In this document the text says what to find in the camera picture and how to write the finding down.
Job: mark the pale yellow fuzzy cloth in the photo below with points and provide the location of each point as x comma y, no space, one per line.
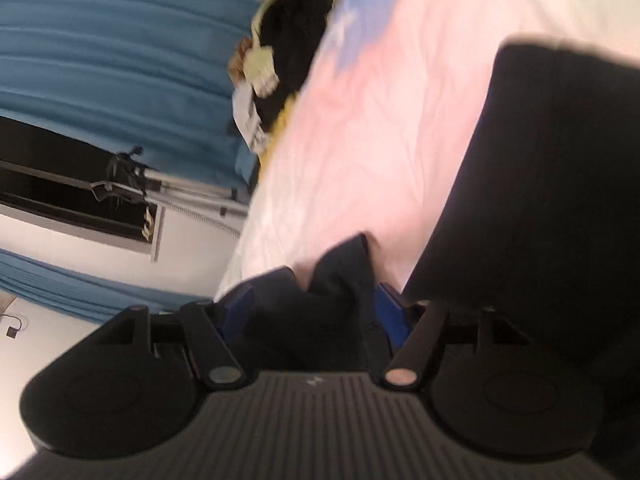
262,67

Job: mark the beige cloth on windowsill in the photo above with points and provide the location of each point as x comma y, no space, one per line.
147,225

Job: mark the brown patterned cloth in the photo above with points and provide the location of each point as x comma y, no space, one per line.
239,60

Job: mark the wall socket with plug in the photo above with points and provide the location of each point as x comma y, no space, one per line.
11,331

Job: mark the pink white bed blanket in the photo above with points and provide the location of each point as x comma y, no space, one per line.
390,135

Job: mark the black garment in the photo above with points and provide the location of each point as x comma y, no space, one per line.
295,50

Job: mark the white cloth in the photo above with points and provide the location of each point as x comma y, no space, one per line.
247,115

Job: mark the wide blue curtain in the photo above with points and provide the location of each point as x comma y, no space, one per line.
125,35

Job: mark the narrow blue curtain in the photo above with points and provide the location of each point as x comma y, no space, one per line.
75,285

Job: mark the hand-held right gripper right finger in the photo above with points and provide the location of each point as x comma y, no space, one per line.
392,315

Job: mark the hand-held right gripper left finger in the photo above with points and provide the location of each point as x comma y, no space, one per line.
235,310

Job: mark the dark window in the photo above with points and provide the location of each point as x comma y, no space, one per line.
50,175

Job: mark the garment steamer stand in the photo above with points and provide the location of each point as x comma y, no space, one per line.
165,180

